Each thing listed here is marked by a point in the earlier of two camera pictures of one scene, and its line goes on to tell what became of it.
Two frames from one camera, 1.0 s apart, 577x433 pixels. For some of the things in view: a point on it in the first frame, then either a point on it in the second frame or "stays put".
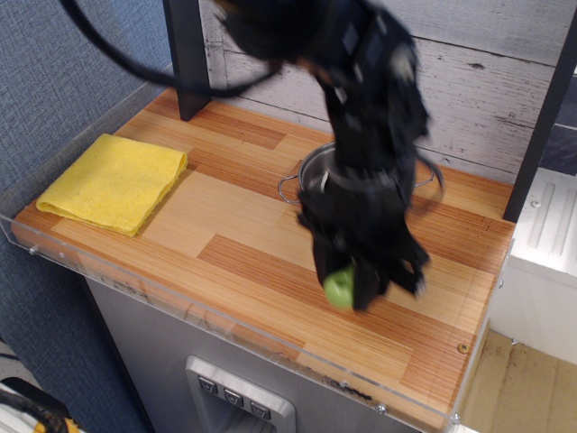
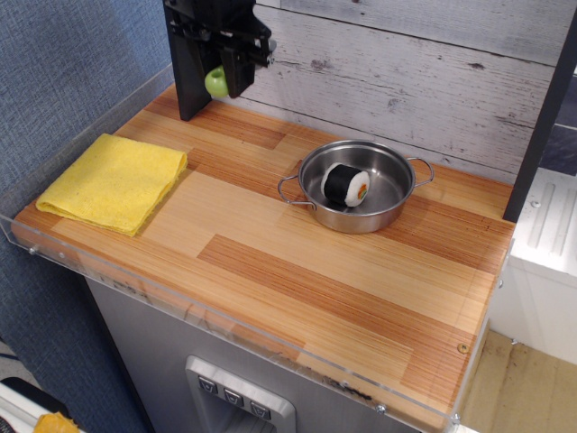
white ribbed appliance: [535, 301] stays put
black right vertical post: [547, 124] stays put
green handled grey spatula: [339, 287] → [215, 83]
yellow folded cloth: [115, 183] stays put
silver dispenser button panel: [222, 402] stays put
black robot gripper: [366, 216] → [233, 23]
